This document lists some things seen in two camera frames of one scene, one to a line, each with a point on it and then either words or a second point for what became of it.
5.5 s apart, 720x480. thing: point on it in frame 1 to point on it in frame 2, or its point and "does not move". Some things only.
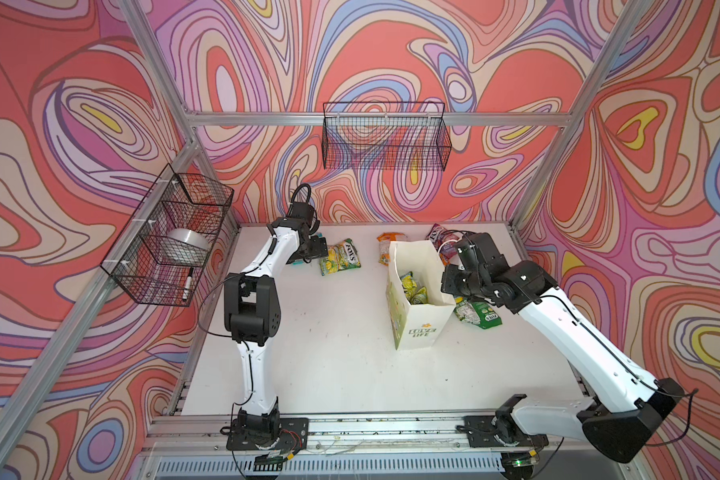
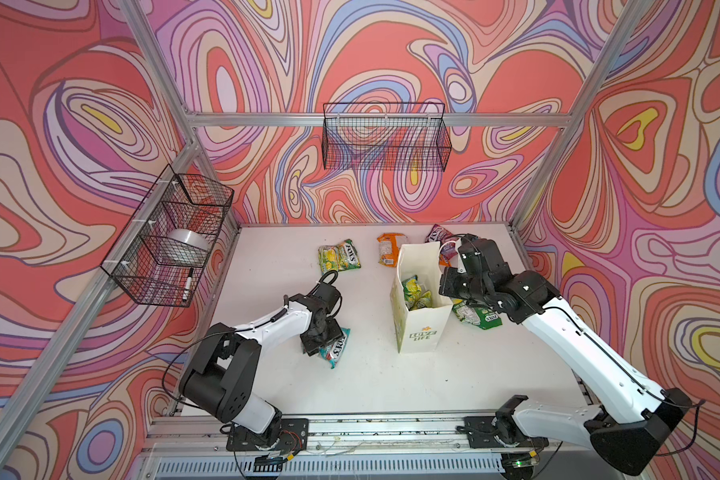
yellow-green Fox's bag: x=340 y=257 does not move
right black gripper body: x=465 y=282 does not move
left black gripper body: x=312 y=249 to x=329 y=331
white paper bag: x=416 y=325 does not move
